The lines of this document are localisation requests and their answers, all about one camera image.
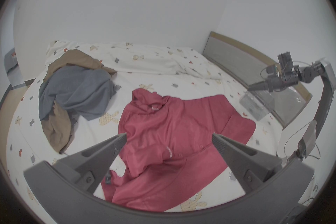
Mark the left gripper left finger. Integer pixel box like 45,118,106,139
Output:
52,133,127,195

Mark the white printed quilt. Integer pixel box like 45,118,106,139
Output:
45,40,223,79

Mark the clear plastic box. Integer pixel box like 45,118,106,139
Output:
239,89,275,121

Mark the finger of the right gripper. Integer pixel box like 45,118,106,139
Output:
248,81,269,92

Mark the grey garment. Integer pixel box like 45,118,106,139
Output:
38,65,117,121

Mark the red shirt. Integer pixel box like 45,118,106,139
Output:
101,88,257,211

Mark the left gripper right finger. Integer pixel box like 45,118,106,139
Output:
212,133,282,195

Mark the brown garment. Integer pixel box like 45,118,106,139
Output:
41,49,117,154

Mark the bed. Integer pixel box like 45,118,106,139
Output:
5,31,313,214

